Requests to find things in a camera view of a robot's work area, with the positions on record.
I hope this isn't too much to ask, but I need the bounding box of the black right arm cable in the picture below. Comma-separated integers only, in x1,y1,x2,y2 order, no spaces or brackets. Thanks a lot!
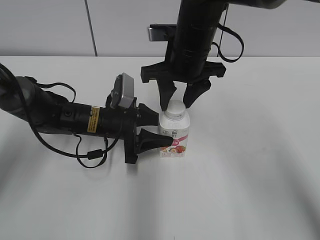
211,22,245,63

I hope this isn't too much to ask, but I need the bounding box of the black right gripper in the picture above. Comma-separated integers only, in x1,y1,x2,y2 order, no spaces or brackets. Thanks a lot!
140,37,226,112

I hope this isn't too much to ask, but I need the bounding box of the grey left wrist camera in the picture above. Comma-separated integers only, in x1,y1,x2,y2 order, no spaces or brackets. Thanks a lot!
110,72,135,109

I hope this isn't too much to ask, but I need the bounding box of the white yili yogurt bottle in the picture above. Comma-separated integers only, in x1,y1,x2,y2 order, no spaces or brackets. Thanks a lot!
159,111,190,158

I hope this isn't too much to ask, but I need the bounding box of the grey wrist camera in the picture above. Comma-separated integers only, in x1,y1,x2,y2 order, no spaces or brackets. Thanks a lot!
110,72,135,109
147,24,176,42

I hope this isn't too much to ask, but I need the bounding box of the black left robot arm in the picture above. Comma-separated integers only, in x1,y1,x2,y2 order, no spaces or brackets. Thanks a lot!
0,66,174,164

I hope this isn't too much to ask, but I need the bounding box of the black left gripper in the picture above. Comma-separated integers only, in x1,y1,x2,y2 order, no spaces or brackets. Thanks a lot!
98,97,173,164

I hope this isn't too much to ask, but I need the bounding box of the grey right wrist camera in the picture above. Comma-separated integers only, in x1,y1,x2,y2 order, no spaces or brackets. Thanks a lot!
147,24,176,42

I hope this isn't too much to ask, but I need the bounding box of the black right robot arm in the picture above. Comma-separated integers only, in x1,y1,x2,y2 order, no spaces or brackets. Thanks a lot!
140,0,284,111

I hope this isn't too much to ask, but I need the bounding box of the white plastic bottle cap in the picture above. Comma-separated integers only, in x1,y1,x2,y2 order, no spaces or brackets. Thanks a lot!
164,100,186,121

